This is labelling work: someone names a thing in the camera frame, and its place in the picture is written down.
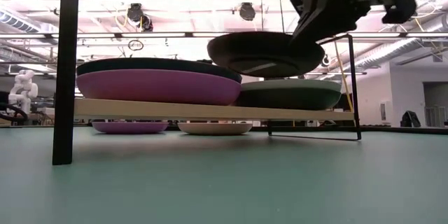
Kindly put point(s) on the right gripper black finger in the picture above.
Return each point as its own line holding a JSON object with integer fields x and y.
{"x": 332, "y": 10}
{"x": 300, "y": 0}

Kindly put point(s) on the black plate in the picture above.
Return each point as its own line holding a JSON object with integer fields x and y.
{"x": 252, "y": 52}

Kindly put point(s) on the light green plate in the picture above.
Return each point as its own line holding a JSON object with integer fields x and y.
{"x": 294, "y": 84}

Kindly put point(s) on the dark teal plate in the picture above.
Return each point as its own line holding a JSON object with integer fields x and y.
{"x": 157, "y": 63}

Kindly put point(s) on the dark grey plate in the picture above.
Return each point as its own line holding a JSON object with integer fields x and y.
{"x": 290, "y": 99}

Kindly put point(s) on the purple plate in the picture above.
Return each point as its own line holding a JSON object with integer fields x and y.
{"x": 129, "y": 127}
{"x": 157, "y": 89}

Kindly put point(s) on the pink plate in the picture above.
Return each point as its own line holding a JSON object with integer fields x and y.
{"x": 214, "y": 129}

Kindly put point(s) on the wooden shelf with black legs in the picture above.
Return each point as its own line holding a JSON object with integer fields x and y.
{"x": 210, "y": 112}

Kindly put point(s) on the long ceiling light strip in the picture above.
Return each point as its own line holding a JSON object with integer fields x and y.
{"x": 140, "y": 35}

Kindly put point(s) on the black bag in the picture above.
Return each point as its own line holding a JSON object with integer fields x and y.
{"x": 410, "y": 119}

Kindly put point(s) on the white robot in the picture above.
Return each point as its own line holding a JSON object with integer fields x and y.
{"x": 22, "y": 91}

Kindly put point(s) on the green table mat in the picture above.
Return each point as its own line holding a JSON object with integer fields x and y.
{"x": 210, "y": 182}

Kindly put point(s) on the silver air duct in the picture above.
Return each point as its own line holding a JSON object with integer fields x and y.
{"x": 17, "y": 21}
{"x": 395, "y": 50}

